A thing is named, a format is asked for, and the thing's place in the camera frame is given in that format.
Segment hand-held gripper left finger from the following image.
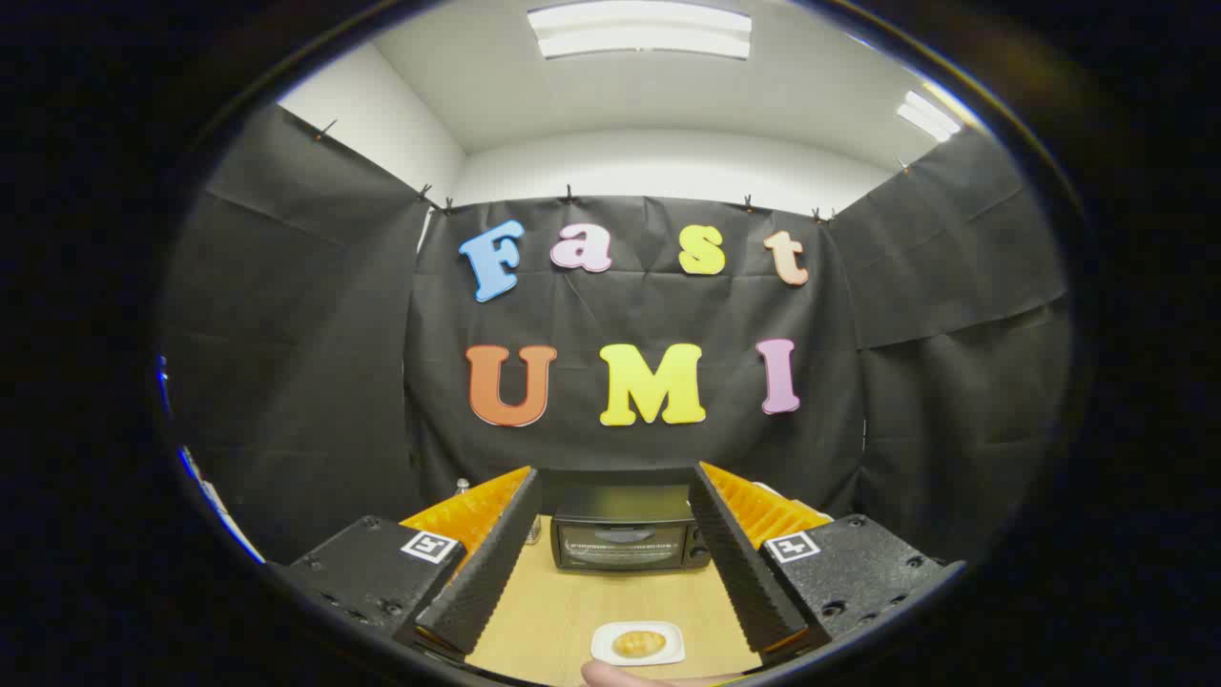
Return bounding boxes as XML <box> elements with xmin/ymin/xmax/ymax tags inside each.
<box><xmin>277</xmin><ymin>466</ymin><xmax>543</xmax><ymax>659</ymax></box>

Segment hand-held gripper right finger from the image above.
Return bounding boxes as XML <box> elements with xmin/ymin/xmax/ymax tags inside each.
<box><xmin>689</xmin><ymin>462</ymin><xmax>964</xmax><ymax>667</ymax></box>

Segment black toaster oven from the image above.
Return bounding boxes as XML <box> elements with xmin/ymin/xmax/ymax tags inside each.
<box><xmin>542</xmin><ymin>468</ymin><xmax>712</xmax><ymax>573</ymax></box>

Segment white plate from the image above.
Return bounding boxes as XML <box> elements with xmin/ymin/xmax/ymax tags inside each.
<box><xmin>590</xmin><ymin>621</ymin><xmax>686</xmax><ymax>666</ymax></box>

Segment black backdrop cloth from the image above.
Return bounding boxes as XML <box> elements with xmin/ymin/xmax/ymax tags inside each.
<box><xmin>162</xmin><ymin>103</ymin><xmax>1069</xmax><ymax>564</ymax></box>

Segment small ceiling light panel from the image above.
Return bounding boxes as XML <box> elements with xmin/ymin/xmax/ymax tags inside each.
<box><xmin>897</xmin><ymin>91</ymin><xmax>962</xmax><ymax>142</ymax></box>

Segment large ceiling light panel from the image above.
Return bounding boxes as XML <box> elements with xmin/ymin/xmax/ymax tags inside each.
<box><xmin>528</xmin><ymin>2</ymin><xmax>753</xmax><ymax>60</ymax></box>

